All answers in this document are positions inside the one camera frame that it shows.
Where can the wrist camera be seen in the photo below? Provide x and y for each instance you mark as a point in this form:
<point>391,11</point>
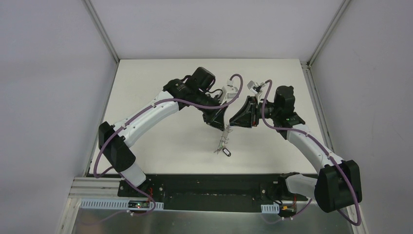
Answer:
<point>228,93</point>
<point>256,88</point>

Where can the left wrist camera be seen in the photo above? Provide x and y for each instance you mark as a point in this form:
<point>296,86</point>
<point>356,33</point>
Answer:
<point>228,93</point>

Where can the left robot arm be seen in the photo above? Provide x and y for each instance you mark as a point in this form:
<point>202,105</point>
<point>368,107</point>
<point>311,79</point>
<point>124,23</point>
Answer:
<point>115,141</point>

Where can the aluminium frame rail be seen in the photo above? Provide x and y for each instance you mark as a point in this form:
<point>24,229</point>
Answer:
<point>90,187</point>

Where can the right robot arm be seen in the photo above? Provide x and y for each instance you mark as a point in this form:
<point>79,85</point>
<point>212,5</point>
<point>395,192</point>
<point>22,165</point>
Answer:
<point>338,183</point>

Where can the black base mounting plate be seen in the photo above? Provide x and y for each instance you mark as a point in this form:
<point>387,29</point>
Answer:
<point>244,193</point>

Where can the key with black tag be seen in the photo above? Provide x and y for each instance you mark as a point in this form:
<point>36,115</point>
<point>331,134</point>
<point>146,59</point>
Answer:
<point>226,152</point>

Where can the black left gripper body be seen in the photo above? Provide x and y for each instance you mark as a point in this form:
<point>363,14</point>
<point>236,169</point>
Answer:
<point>212,113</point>

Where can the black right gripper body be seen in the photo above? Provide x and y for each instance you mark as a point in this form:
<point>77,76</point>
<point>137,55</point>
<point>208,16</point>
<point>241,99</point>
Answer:
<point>253,112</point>

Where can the white slotted cable duct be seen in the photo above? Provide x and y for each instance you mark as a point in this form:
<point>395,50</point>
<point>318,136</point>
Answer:
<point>120,204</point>

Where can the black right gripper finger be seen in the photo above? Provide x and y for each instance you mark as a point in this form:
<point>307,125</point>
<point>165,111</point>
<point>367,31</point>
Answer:
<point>244,114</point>
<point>240,122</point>

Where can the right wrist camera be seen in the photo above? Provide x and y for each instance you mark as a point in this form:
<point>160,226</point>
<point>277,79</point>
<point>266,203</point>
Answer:
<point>256,88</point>

